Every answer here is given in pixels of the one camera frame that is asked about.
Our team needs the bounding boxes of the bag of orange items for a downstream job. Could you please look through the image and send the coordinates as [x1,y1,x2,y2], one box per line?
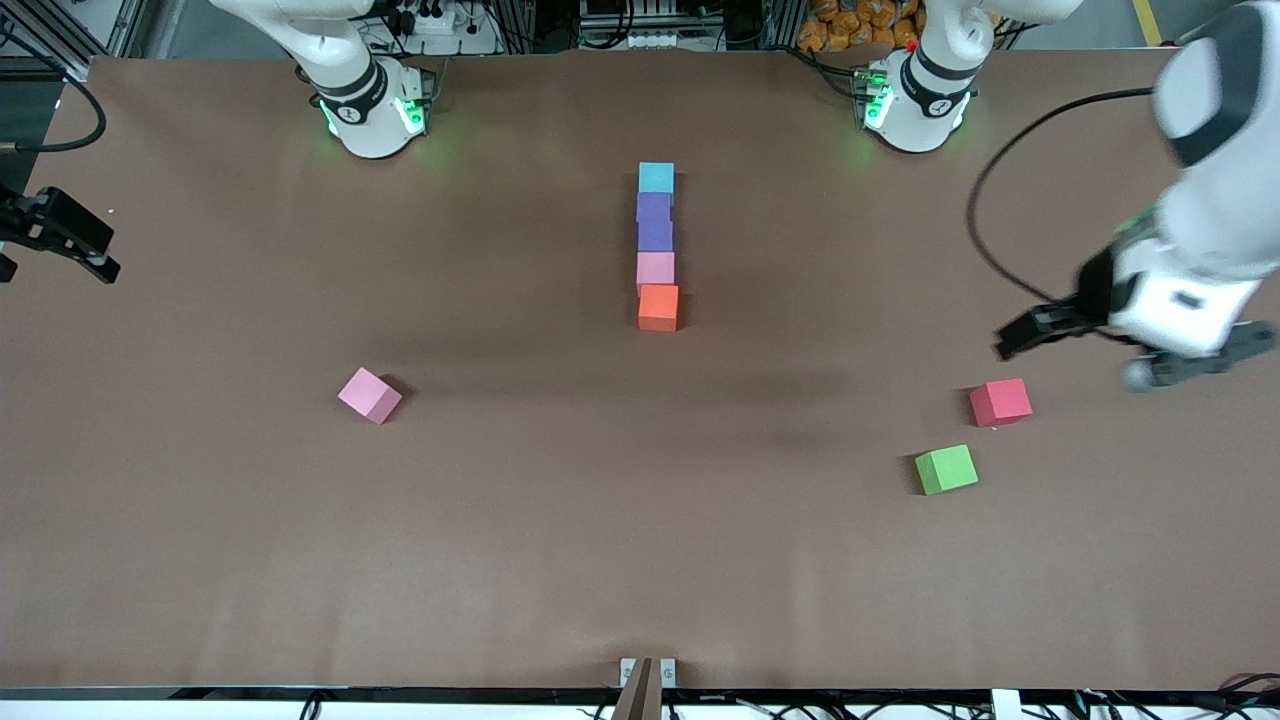
[797,0,926,53]

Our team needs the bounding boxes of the equipment rack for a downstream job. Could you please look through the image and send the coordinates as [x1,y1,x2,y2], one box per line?
[578,0,691,51]

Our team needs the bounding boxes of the brown wooden post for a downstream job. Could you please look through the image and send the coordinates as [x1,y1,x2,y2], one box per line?
[612,657,663,720]

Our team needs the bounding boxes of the orange foam cube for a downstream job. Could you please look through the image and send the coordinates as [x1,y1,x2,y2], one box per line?
[639,284,680,332]

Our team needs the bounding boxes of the small metal bracket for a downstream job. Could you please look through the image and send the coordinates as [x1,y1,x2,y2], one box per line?
[619,657,678,689]

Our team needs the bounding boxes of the white power strip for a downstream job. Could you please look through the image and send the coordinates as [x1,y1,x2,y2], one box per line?
[400,3,459,36]

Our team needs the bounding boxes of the green foam cube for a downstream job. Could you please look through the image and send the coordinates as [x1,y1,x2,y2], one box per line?
[915,444,979,496]

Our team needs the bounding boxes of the red foam cube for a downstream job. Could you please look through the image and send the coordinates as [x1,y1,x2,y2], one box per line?
[969,378,1033,429]

